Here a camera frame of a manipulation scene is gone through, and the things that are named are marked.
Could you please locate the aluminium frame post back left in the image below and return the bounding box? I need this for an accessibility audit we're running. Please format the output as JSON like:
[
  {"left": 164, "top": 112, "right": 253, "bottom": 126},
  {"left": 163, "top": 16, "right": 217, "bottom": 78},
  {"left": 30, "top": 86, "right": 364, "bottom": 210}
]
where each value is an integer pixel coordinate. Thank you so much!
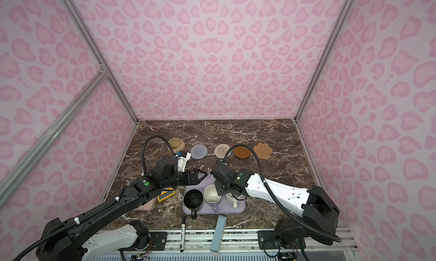
[{"left": 60, "top": 0, "right": 139, "bottom": 125}]

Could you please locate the lilac plastic tray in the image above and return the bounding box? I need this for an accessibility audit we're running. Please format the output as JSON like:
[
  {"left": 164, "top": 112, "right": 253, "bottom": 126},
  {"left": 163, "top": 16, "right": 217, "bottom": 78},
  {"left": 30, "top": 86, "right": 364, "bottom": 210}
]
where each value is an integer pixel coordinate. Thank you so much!
[{"left": 185, "top": 174, "right": 246, "bottom": 215}]

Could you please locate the multicolour woven coaster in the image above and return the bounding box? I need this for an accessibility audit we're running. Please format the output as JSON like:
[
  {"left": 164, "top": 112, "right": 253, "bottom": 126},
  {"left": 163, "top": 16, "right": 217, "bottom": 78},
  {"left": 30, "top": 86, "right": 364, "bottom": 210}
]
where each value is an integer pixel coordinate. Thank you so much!
[{"left": 213, "top": 144, "right": 230, "bottom": 159}]

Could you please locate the aluminium front rail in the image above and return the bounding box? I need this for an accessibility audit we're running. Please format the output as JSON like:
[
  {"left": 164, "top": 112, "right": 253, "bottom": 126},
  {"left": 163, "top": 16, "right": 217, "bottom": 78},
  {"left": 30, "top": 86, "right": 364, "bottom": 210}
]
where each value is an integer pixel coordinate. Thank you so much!
[{"left": 62, "top": 226, "right": 362, "bottom": 261}]

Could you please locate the aluminium frame strut left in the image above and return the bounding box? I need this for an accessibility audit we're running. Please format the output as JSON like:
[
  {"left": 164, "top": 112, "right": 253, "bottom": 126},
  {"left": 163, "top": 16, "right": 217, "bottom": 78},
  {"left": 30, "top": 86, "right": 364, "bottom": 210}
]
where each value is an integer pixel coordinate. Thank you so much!
[{"left": 1, "top": 69, "right": 107, "bottom": 208}]

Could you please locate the black marker pen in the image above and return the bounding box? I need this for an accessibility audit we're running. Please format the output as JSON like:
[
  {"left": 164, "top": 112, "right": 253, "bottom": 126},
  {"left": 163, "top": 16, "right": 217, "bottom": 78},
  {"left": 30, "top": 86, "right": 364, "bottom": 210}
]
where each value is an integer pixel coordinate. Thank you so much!
[{"left": 179, "top": 215, "right": 186, "bottom": 253}]

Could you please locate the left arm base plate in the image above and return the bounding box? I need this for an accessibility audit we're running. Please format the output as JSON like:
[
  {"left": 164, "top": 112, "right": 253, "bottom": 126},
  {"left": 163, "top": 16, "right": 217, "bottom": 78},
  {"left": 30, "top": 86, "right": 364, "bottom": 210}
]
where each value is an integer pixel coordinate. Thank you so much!
[{"left": 129, "top": 231, "right": 168, "bottom": 251}]

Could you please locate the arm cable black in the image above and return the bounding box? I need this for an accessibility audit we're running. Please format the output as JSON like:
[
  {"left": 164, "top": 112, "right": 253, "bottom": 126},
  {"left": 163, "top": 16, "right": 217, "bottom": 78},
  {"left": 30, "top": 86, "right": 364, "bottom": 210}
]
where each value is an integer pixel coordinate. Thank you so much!
[
  {"left": 223, "top": 144, "right": 342, "bottom": 244},
  {"left": 11, "top": 135, "right": 176, "bottom": 261}
]

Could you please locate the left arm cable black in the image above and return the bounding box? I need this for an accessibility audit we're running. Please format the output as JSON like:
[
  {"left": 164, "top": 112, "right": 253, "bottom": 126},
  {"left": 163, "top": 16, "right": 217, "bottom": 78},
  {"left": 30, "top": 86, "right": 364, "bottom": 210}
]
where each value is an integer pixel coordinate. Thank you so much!
[{"left": 11, "top": 135, "right": 176, "bottom": 261}]

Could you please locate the white mug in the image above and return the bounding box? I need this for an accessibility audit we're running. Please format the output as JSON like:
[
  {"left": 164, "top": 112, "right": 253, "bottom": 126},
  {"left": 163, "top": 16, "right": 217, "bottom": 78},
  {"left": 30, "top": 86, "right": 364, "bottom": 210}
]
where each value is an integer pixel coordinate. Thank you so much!
[
  {"left": 203, "top": 184, "right": 221, "bottom": 213},
  {"left": 225, "top": 193, "right": 245, "bottom": 210}
]

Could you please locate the black mug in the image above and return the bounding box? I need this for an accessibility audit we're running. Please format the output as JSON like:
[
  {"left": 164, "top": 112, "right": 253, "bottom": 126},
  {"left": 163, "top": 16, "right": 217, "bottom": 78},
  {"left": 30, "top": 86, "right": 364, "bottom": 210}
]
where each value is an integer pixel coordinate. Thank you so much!
[{"left": 183, "top": 189, "right": 204, "bottom": 220}]

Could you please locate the yellow calculator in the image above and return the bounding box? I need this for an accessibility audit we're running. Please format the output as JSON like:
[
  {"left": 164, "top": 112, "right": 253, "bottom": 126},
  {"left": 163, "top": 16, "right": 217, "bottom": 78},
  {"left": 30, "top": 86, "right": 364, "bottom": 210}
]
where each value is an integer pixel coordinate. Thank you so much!
[{"left": 157, "top": 188, "right": 176, "bottom": 202}]

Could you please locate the beige glazed ceramic mug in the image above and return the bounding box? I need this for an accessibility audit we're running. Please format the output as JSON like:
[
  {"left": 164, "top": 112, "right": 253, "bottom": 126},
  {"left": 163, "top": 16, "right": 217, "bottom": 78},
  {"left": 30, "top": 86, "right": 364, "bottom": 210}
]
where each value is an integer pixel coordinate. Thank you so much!
[{"left": 169, "top": 138, "right": 186, "bottom": 153}]

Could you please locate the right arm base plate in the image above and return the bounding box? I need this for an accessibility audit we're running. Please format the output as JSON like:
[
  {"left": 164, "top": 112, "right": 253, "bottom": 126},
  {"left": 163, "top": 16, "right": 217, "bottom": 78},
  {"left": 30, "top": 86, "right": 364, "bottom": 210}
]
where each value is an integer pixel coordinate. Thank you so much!
[{"left": 257, "top": 230, "right": 306, "bottom": 250}]

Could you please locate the light blue long box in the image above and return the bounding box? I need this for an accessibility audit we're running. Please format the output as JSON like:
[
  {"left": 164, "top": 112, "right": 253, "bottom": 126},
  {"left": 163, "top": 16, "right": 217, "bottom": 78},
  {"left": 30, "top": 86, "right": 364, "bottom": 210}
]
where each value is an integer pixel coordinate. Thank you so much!
[{"left": 210, "top": 216, "right": 227, "bottom": 255}]

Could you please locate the aluminium frame post back right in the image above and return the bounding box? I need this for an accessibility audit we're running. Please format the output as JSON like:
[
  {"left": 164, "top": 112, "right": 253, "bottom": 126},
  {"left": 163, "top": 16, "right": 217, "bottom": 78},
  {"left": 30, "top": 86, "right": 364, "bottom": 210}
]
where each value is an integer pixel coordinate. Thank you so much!
[{"left": 294, "top": 0, "right": 359, "bottom": 124}]

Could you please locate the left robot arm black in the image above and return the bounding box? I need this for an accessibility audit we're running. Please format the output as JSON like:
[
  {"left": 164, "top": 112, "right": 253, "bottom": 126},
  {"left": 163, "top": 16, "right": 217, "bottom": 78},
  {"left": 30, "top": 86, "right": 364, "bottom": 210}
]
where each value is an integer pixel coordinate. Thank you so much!
[{"left": 36, "top": 155, "right": 207, "bottom": 261}]

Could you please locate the brown round wooden coaster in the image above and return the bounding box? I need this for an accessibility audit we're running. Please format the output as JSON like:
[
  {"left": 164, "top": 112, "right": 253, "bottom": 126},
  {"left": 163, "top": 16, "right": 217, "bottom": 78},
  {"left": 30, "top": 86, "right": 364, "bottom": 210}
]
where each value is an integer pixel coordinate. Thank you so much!
[{"left": 233, "top": 146, "right": 252, "bottom": 159}]

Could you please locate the white mug right front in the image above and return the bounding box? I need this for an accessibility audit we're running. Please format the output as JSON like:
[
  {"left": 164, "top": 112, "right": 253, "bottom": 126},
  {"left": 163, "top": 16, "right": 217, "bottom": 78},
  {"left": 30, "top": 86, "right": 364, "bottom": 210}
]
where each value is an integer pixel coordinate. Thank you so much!
[{"left": 225, "top": 193, "right": 245, "bottom": 210}]

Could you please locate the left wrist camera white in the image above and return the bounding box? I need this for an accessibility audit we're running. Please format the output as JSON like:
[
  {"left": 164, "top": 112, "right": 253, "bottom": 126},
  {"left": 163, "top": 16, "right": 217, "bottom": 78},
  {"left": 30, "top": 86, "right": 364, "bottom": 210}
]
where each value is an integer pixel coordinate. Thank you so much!
[{"left": 176, "top": 150, "right": 191, "bottom": 172}]

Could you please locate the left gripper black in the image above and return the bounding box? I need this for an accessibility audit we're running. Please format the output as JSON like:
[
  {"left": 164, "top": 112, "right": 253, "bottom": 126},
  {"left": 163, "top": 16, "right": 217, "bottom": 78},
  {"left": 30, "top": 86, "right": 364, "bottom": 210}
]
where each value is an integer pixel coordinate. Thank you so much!
[{"left": 162, "top": 167, "right": 209, "bottom": 190}]

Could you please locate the aluminium frame post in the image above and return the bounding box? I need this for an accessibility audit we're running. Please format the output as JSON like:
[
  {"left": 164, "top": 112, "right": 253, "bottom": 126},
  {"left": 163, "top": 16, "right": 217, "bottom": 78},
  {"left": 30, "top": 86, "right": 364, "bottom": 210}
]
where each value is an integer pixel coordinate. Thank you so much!
[
  {"left": 294, "top": 0, "right": 359, "bottom": 124},
  {"left": 60, "top": 0, "right": 139, "bottom": 125}
]

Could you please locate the paw shaped cork coaster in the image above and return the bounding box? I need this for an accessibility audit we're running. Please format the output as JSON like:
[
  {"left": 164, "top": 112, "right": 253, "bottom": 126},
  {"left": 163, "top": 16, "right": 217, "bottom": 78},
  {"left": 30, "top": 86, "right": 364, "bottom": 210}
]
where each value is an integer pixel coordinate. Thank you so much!
[{"left": 253, "top": 142, "right": 273, "bottom": 160}]

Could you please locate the white mug centre front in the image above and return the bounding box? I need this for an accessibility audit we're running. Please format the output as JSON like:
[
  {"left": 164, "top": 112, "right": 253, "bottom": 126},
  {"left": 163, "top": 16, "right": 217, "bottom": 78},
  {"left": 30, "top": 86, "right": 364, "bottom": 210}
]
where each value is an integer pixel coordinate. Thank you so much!
[{"left": 203, "top": 184, "right": 221, "bottom": 213}]

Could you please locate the blue grey rope coaster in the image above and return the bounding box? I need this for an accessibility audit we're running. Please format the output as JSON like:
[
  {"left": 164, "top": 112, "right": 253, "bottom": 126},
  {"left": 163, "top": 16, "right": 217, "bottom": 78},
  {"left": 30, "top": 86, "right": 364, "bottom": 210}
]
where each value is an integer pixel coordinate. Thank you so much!
[{"left": 190, "top": 144, "right": 208, "bottom": 160}]

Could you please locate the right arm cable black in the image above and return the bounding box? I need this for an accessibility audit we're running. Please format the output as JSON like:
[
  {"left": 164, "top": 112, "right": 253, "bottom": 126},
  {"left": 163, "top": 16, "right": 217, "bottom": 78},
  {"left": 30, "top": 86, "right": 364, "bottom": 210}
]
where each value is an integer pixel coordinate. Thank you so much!
[{"left": 223, "top": 144, "right": 342, "bottom": 244}]

